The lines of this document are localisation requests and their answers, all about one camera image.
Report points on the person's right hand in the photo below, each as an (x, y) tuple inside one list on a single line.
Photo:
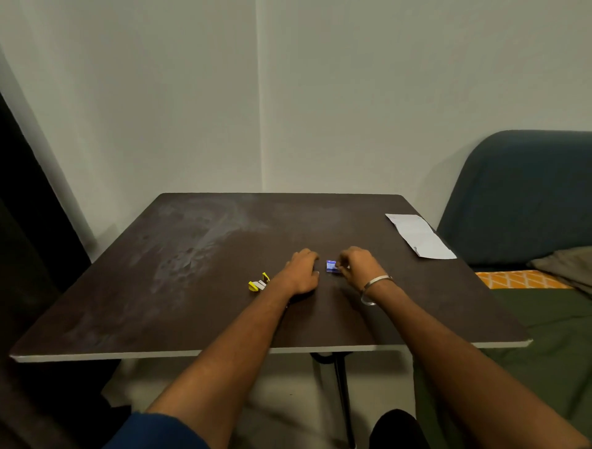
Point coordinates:
[(361, 270)]

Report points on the person's left hand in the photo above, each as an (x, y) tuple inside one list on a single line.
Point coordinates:
[(299, 276)]

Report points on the person's right fingers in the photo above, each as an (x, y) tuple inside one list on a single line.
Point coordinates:
[(348, 260)]

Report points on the person's left thumb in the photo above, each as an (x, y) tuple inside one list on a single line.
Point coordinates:
[(315, 279)]

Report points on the small blue toy brick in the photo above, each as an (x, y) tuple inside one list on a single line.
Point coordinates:
[(331, 266)]

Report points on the person's right forearm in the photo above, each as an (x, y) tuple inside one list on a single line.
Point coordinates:
[(458, 370)]

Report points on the person's left forearm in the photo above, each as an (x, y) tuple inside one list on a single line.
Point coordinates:
[(231, 361)]

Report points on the silver bangle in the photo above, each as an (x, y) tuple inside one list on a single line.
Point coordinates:
[(375, 281)]

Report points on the small white toy piece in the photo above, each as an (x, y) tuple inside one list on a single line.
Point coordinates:
[(260, 285)]

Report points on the white paper sheet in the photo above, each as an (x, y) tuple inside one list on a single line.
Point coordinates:
[(420, 236)]

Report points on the black metal table leg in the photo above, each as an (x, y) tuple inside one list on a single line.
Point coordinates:
[(343, 398)]

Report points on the person's black trouser knee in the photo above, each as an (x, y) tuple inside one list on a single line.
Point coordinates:
[(398, 431)]

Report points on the orange patterned cushion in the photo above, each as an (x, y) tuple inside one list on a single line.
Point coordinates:
[(522, 279)]

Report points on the dark blue sofa backrest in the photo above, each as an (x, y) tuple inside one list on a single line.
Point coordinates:
[(518, 199)]

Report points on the green bed sheet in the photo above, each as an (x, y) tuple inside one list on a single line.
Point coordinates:
[(545, 351)]

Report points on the grey-brown cloth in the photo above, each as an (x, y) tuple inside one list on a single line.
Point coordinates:
[(566, 266)]

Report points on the blue shirt sleeve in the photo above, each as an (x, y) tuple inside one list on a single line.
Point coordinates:
[(155, 432)]

